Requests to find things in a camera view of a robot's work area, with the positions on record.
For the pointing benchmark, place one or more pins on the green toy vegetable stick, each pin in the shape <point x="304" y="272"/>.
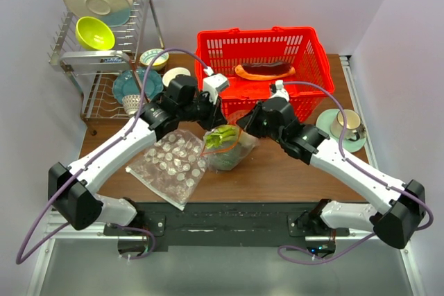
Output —
<point x="220" y="135"/>

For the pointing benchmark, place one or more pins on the metal dish rack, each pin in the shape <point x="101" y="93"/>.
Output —
<point x="93" y="72"/>

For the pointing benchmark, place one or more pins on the red plastic shopping basket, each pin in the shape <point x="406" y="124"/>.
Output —
<point x="298" y="46"/>

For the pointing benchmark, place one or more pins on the toy steak slice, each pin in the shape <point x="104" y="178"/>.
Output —
<point x="264" y="71"/>

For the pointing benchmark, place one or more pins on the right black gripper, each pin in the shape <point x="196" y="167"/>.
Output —
<point x="248" y="121"/>

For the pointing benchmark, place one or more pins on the clear bag with white dots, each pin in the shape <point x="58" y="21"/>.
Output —
<point x="172" y="167"/>

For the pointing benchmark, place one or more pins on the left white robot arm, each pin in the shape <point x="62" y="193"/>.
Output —
<point x="73" y="189"/>

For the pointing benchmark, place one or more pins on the green toy melon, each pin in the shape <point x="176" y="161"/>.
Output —
<point x="227" y="160"/>

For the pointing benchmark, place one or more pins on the teal scalloped plate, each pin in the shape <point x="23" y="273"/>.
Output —
<point x="125" y="85"/>

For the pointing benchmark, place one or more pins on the cream enamel mug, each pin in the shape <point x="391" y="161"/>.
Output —
<point x="352" y="124"/>

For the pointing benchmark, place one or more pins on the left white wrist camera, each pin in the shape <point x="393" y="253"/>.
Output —
<point x="214" y="85"/>

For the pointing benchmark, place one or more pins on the cream white bowl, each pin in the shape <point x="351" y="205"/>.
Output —
<point x="173" y="73"/>

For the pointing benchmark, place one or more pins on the clear orange zip top bag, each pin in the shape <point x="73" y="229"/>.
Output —
<point x="246" y="141"/>

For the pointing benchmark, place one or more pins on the mint green saucer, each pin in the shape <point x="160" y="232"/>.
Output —
<point x="323" y="122"/>

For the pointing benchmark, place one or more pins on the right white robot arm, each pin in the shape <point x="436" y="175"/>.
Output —
<point x="394" y="209"/>

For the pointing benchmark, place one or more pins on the grey patterned white bowl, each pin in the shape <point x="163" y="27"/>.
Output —
<point x="132" y="104"/>

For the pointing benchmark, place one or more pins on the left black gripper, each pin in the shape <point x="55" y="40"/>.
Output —
<point x="215" y="117"/>

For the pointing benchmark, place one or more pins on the lime green bowl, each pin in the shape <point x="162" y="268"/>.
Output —
<point x="94" y="35"/>

